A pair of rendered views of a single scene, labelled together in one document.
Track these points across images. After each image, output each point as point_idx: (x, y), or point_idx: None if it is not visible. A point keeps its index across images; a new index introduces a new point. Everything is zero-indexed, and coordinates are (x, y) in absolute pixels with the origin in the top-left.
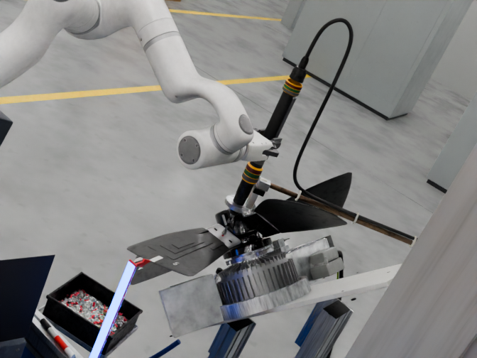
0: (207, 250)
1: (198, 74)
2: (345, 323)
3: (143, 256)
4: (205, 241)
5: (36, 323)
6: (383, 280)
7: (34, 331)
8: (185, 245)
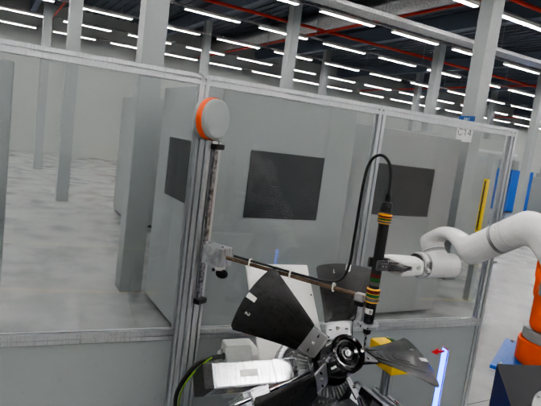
0: (382, 350)
1: (465, 236)
2: None
3: (431, 367)
4: (382, 354)
5: None
6: (300, 270)
7: None
8: (400, 356)
